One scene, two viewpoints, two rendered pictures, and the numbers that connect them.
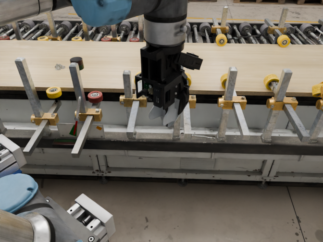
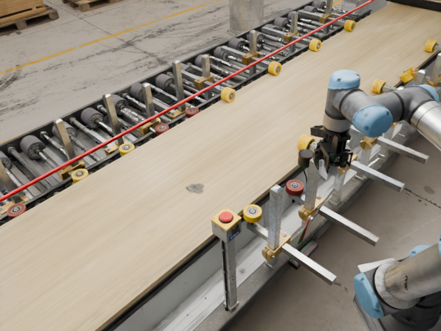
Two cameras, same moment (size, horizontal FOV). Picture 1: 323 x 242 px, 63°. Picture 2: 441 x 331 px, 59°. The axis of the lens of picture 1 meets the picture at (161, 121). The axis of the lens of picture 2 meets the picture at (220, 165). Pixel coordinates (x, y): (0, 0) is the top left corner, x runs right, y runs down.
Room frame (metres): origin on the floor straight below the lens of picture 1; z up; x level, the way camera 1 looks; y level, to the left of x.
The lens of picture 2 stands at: (0.59, 1.51, 2.14)
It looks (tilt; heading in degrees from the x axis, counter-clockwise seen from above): 40 degrees down; 315
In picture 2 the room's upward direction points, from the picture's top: 4 degrees counter-clockwise
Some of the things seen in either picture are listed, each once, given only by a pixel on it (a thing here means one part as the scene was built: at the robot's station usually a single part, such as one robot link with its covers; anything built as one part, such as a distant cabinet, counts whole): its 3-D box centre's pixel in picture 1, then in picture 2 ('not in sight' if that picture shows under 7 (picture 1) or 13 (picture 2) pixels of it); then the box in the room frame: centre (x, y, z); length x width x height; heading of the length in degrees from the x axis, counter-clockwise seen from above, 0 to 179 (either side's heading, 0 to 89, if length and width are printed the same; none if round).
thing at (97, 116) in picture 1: (88, 114); (310, 207); (1.15, 0.39, 0.85); 0.14 x 0.06 x 0.05; 88
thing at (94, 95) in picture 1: (96, 102); (294, 193); (1.25, 0.37, 0.85); 0.08 x 0.08 x 0.11
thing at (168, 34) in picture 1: (166, 30); not in sight; (0.47, -0.01, 1.54); 0.08 x 0.08 x 0.05
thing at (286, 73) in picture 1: (274, 111); (411, 108); (1.11, -0.58, 0.90); 0.04 x 0.04 x 0.48; 88
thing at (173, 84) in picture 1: (162, 71); not in sight; (0.47, 0.00, 1.46); 0.09 x 0.08 x 0.12; 144
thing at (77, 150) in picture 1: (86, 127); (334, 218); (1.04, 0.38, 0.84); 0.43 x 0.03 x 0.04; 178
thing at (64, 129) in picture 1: (80, 130); (307, 231); (1.12, 0.45, 0.75); 0.26 x 0.01 x 0.10; 88
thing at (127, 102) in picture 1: (133, 100); (344, 163); (1.13, 0.14, 0.95); 0.14 x 0.06 x 0.05; 88
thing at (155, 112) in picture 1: (157, 111); not in sight; (0.48, 0.01, 1.35); 0.06 x 0.03 x 0.09; 144
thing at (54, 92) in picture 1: (55, 97); (252, 219); (1.30, 0.62, 0.85); 0.08 x 0.08 x 0.11
